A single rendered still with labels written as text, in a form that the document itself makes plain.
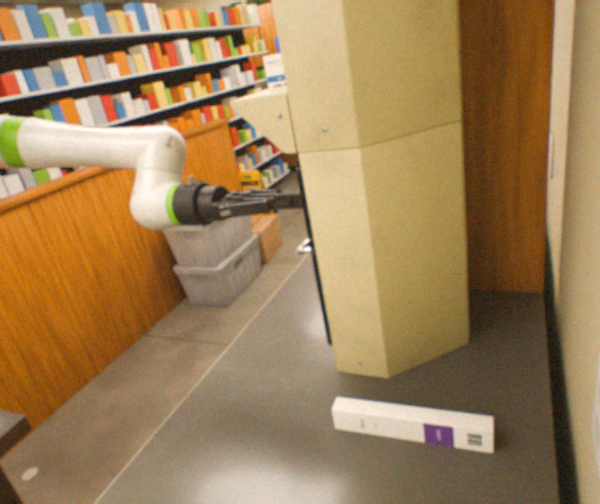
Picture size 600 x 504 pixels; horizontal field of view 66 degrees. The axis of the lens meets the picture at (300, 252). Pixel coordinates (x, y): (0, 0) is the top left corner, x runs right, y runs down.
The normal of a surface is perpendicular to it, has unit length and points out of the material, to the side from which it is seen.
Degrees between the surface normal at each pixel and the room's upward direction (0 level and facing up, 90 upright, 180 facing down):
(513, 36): 90
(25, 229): 90
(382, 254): 90
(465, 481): 0
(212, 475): 0
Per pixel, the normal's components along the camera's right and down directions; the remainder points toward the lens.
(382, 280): 0.36, 0.32
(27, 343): 0.90, 0.01
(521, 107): -0.39, 0.44
